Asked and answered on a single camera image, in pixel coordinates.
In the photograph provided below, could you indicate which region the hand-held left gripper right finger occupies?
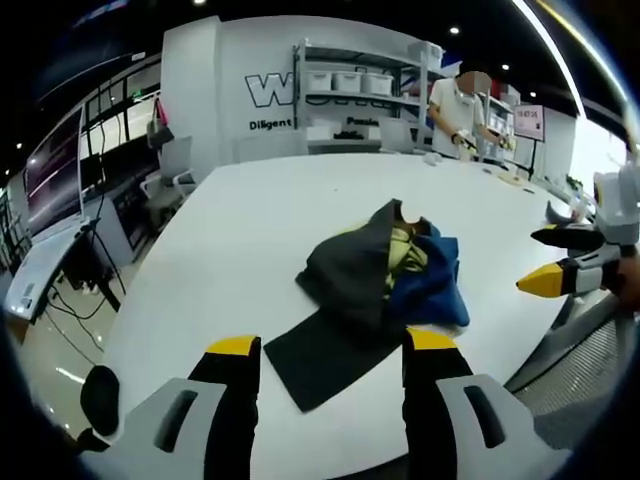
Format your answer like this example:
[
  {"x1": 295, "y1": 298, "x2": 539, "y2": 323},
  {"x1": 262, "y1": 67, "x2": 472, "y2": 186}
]
[{"x1": 402, "y1": 327, "x2": 572, "y2": 480}]

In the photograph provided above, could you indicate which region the grey curved object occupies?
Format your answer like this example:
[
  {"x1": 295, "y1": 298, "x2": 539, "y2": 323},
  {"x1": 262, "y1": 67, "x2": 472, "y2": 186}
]
[{"x1": 544, "y1": 199, "x2": 577, "y2": 226}]

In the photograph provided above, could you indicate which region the grey blue garment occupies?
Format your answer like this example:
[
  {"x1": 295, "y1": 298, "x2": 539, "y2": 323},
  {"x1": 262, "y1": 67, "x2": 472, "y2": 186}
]
[{"x1": 294, "y1": 198, "x2": 471, "y2": 337}]

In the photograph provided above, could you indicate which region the black round stool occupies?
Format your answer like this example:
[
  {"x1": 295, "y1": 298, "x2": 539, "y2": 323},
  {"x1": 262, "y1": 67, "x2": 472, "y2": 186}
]
[{"x1": 79, "y1": 364, "x2": 122, "y2": 437}]

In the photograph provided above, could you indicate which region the grey metal shelf rack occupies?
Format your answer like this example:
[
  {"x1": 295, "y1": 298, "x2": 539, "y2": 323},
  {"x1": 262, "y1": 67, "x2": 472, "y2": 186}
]
[{"x1": 292, "y1": 38, "x2": 447, "y2": 154}]

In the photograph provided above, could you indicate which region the large display screen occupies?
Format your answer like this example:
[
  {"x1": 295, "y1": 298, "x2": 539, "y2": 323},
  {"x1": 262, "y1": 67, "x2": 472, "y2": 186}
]
[{"x1": 21, "y1": 105, "x2": 87, "y2": 237}]

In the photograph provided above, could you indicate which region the white storage bin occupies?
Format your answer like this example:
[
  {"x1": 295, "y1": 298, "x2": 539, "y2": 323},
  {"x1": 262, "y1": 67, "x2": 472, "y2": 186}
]
[
  {"x1": 304, "y1": 69, "x2": 333, "y2": 92},
  {"x1": 333, "y1": 70, "x2": 364, "y2": 93},
  {"x1": 362, "y1": 72, "x2": 392, "y2": 95}
]

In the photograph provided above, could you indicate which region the white side desk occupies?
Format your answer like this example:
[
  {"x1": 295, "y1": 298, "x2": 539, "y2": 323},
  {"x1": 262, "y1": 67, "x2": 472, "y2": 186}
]
[{"x1": 3, "y1": 217, "x2": 126, "y2": 324}]

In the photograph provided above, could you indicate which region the black cable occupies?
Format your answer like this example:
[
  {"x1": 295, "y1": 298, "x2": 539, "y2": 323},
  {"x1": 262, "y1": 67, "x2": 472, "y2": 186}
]
[{"x1": 47, "y1": 284, "x2": 109, "y2": 351}]

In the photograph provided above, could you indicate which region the pink hanging bag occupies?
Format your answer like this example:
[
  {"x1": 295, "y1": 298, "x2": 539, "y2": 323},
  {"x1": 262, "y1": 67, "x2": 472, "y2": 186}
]
[{"x1": 146, "y1": 97, "x2": 176, "y2": 149}]

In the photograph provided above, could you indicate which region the person's right hand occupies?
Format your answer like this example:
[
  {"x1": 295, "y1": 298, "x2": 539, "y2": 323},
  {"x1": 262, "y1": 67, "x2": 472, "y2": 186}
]
[{"x1": 602, "y1": 257, "x2": 640, "y2": 314}]

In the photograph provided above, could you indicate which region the pink sign on stand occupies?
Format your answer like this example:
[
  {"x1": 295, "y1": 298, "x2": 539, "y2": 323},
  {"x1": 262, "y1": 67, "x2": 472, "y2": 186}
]
[{"x1": 512, "y1": 103, "x2": 547, "y2": 179}]

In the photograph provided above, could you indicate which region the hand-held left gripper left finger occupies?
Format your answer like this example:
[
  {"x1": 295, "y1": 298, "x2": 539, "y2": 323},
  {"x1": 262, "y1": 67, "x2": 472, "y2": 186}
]
[{"x1": 82, "y1": 335, "x2": 262, "y2": 480}]

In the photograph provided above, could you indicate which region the dark grey garment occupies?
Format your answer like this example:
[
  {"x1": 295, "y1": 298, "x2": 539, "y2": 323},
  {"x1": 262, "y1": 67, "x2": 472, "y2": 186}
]
[{"x1": 263, "y1": 309, "x2": 417, "y2": 414}]

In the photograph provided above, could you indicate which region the grey office chair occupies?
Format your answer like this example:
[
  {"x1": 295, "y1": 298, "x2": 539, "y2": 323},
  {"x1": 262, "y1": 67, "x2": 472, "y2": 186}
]
[{"x1": 139, "y1": 135, "x2": 199, "y2": 212}]

